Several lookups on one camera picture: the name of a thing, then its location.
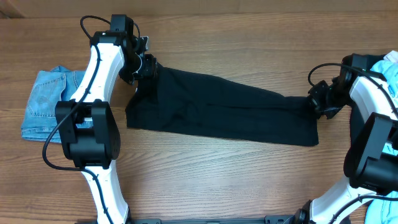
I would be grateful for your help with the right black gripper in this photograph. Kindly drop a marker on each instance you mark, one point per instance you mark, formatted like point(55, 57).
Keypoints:
point(319, 98)

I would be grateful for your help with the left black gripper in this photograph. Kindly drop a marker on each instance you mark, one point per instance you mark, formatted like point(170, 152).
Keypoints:
point(150, 70)

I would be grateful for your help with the black t-shirt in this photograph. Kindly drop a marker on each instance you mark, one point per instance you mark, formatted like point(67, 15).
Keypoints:
point(204, 105)

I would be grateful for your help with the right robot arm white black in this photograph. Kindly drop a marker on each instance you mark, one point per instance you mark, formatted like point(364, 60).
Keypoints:
point(369, 172)

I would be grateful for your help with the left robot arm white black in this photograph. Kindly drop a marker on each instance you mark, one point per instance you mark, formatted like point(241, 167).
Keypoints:
point(88, 131)

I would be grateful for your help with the white pink garment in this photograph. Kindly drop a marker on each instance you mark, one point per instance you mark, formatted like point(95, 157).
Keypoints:
point(392, 56)

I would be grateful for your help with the folded blue jeans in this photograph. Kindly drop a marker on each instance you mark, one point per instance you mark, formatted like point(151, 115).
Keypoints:
point(49, 87)

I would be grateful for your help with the light blue garment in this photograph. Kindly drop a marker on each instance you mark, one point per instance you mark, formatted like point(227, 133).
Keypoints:
point(383, 211)

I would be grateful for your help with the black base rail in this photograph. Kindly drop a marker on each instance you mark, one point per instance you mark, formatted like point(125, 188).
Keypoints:
point(211, 220)

